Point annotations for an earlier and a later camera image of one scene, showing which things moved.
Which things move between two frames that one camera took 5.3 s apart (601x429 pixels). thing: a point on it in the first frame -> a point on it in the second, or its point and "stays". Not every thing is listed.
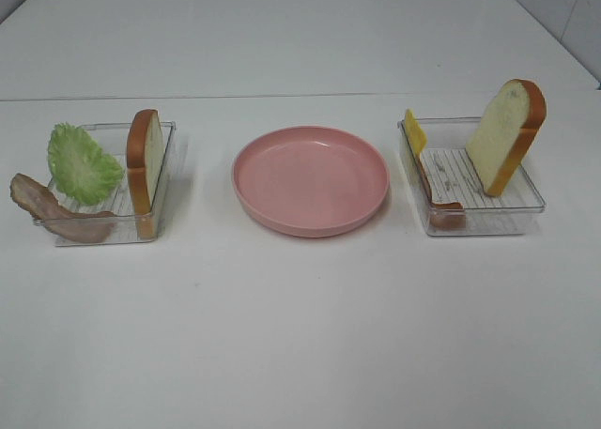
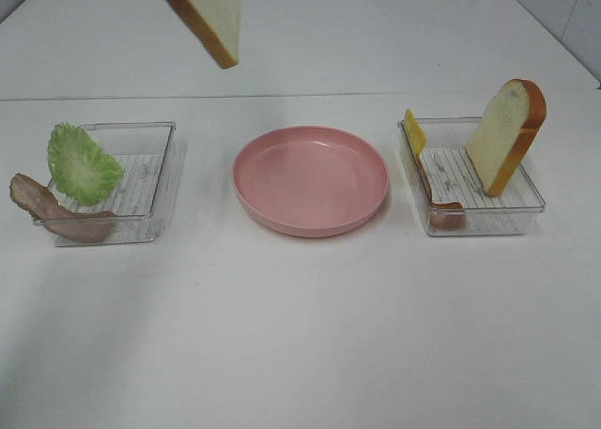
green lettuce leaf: (79, 167) stays
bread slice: (146, 160) -> (212, 7)
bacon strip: (39, 201) stays
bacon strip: (442, 215) stays
